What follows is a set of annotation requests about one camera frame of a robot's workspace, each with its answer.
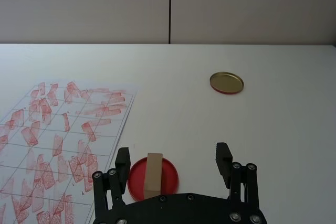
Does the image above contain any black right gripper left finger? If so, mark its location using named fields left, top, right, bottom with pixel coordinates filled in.
left=91, top=147, right=131, bottom=219

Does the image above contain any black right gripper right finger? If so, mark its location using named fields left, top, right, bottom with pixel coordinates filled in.
left=215, top=142, right=260, bottom=209

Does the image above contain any tan wooden stamp block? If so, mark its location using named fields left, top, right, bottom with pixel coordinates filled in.
left=143, top=153, right=163, bottom=198

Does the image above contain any red round ink pad tin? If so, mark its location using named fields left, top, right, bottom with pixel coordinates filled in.
left=127, top=156, right=180, bottom=202

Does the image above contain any white paper with red stamps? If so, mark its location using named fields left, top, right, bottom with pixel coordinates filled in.
left=0, top=80, right=139, bottom=224

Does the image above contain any gold round tin lid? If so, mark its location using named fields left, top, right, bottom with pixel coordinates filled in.
left=209, top=71, right=245, bottom=94

